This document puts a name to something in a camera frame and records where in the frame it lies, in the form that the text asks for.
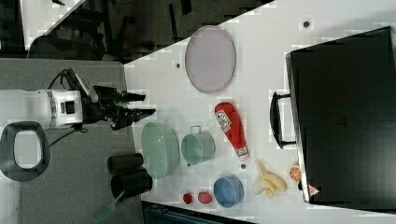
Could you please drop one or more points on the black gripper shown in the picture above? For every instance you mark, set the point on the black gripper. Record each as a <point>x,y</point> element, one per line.
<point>107,107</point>

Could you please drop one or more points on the red plush ketchup bottle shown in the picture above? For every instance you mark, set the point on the red plush ketchup bottle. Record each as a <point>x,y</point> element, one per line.
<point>230,123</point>

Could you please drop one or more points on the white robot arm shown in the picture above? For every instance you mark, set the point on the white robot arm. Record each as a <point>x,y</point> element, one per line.
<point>26,116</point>

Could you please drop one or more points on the green strainer basket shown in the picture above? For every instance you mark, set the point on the green strainer basket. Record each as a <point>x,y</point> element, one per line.
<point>160,149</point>

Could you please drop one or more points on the green mug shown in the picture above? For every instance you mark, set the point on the green mug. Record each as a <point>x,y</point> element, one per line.
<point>197,146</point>

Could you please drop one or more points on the lilac round plate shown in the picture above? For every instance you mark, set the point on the lilac round plate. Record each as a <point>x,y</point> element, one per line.
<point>210,59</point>

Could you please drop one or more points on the small red toy fruit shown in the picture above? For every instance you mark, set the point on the small red toy fruit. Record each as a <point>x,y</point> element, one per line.
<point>187,198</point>

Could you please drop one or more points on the green spatula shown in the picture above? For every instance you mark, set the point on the green spatula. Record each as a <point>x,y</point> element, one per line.
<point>105,211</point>

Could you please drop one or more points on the red toy strawberry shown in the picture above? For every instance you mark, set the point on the red toy strawberry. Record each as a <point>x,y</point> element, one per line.
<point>205,197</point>

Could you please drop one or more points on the blue bowl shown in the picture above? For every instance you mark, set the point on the blue bowl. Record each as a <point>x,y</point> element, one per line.
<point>228,191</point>

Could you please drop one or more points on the peeled toy banana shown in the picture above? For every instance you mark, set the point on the peeled toy banana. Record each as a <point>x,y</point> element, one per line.
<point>268,182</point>

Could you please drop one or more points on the toy orange slice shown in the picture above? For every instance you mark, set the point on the toy orange slice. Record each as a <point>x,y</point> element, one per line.
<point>295,173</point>

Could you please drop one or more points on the black toaster oven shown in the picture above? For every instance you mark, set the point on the black toaster oven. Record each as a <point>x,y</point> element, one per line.
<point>343,104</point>

